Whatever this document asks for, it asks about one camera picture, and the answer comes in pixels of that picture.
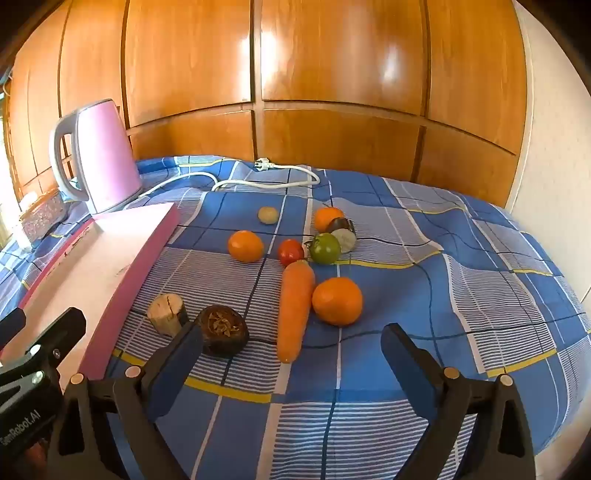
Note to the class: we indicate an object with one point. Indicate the dark seedy eggplant end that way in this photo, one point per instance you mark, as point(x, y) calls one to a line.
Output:
point(226, 330)

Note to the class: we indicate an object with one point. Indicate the orange with stem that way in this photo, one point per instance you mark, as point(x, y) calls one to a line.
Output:
point(327, 218)

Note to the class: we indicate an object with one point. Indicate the blue plaid tablecloth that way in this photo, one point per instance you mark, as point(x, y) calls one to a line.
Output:
point(461, 277)

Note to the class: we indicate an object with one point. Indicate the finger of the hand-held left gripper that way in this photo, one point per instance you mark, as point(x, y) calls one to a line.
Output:
point(11, 325)
point(60, 334)

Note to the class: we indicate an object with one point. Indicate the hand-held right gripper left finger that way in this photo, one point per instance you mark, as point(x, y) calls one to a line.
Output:
point(178, 369)

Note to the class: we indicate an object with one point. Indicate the carrot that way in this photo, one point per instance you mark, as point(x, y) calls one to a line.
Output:
point(295, 304)

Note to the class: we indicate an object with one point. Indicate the red tomato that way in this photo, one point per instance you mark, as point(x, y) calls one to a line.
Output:
point(291, 252)

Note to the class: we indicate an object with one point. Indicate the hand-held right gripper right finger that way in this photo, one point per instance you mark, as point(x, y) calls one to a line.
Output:
point(408, 369)

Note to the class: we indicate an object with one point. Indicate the pink electric kettle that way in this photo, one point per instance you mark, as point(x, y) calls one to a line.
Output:
point(104, 157)

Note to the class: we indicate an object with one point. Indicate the wooden wardrobe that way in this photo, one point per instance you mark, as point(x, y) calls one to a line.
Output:
point(323, 69)

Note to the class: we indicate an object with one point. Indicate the dark cut eggplant chunk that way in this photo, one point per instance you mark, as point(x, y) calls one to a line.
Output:
point(346, 237)

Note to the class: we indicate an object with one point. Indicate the pink shallow cardboard box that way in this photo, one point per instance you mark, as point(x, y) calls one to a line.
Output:
point(92, 277)

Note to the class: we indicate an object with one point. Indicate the green tomato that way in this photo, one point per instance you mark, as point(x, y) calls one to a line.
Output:
point(324, 249)

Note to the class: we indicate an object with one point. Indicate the silver tissue box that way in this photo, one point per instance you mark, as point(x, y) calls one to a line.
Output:
point(44, 219)

